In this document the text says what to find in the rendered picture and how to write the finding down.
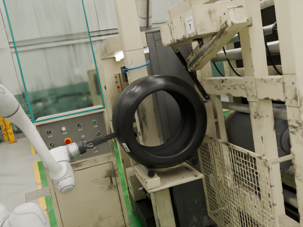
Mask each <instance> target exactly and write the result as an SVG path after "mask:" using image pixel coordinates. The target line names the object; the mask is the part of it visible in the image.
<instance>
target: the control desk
mask: <svg viewBox="0 0 303 227"><path fill-rule="evenodd" d="M33 125H34V126H35V128H36V129H37V131H38V133H39V134H40V136H41V138H42V139H43V141H44V143H45V145H46V146H47V148H48V150H51V149H54V148H56V147H60V146H65V145H68V144H71V143H74V142H75V143H76V144H77V142H80V141H83V143H86V142H87V141H89V140H93V139H96V138H99V137H101V136H103V135H104V136H106V135H108V134H111V132H110V126H109V121H108V117H107V112H106V109H105V108H103V109H98V110H93V111H89V112H84V113H79V114H74V115H69V116H65V117H60V118H55V119H50V120H46V121H41V122H37V123H33ZM86 151H87V152H86V153H84V154H80V156H79V157H76V158H74V159H72V160H70V164H71V167H72V169H73V172H74V176H75V186H74V188H73V189H72V190H71V191H70V192H67V193H63V192H60V191H59V190H58V189H57V188H56V185H55V184H54V183H53V181H52V179H51V178H50V175H49V172H50V171H49V170H48V168H45V167H44V166H43V168H44V170H45V175H46V180H47V184H48V188H49V192H50V196H51V200H52V204H53V208H54V212H55V216H56V221H57V224H58V227H130V223H129V218H128V213H127V209H126V204H125V199H124V194H123V189H122V184H121V180H120V175H119V170H118V165H117V160H116V156H115V150H114V145H113V141H112V139H110V140H108V141H107V142H104V143H102V144H99V145H97V146H95V147H93V148H90V149H89V148H88V149H86Z"/></svg>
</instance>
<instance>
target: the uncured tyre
mask: <svg viewBox="0 0 303 227"><path fill-rule="evenodd" d="M161 90H163V91H165V92H167V93H169V94H170V95H171V96H172V97H173V98H174V99H175V100H176V102H177V104H178V106H179V110H180V123H179V127H178V130H177V132H176V133H175V134H174V136H173V137H172V138H171V139H170V140H168V141H167V142H166V143H164V144H162V145H158V146H145V145H141V144H139V143H138V142H137V140H136V137H135V134H134V131H133V119H134V115H135V112H136V110H137V108H138V106H139V105H140V103H141V102H142V101H143V100H144V99H145V98H146V97H147V96H149V95H150V94H152V93H154V92H157V91H161ZM112 126H113V131H114V132H115V133H116V135H117V137H116V139H117V141H118V143H119V144H120V146H121V147H122V148H123V149H124V151H125V152H126V153H127V155H128V156H129V157H130V158H132V159H133V160H134V161H136V162H137V163H139V164H141V165H144V166H146V167H150V168H170V167H174V166H177V165H179V164H181V163H183V162H185V161H186V160H187V159H189V158H190V157H191V156H192V155H193V154H194V153H195V152H196V151H197V150H198V148H199V147H200V145H201V143H202V141H203V139H204V136H205V134H206V129H207V111H206V107H205V105H204V102H203V100H202V98H201V96H200V95H199V93H198V92H197V91H196V90H195V89H194V88H193V87H192V86H191V85H190V84H189V83H188V82H186V81H185V80H183V79H181V78H179V77H175V76H171V75H150V76H145V77H142V78H139V79H137V80H135V81H133V82H132V83H130V84H129V85H128V86H127V87H126V88H125V89H124V90H123V91H122V92H121V93H120V95H119V97H118V99H117V101H116V103H115V105H114V109H113V114H112ZM122 143H125V144H126V145H127V147H128V149H129V151H130V152H127V151H126V149H125V148H124V146H123V145H122Z"/></svg>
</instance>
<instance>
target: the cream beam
mask: <svg viewBox="0 0 303 227"><path fill-rule="evenodd" d="M236 5H237V3H236V0H232V1H225V2H219V3H212V4H206V5H197V6H193V7H191V8H189V9H188V10H186V11H184V12H183V13H181V14H180V15H178V16H176V17H175V18H173V19H171V20H170V21H168V22H166V23H165V24H163V25H161V26H160V32H161V38H162V45H163V47H168V46H172V45H178V44H186V43H192V42H196V41H197V40H196V41H193V40H194V39H197V38H204V37H206V36H209V35H213V34H215V33H219V32H220V19H219V17H220V16H221V15H222V13H223V12H224V11H225V10H226V8H227V7H230V6H236ZM190 16H192V18H193V25H194V32H192V33H189V34H188V30H187V24H186V19H187V18H189V17H190Z"/></svg>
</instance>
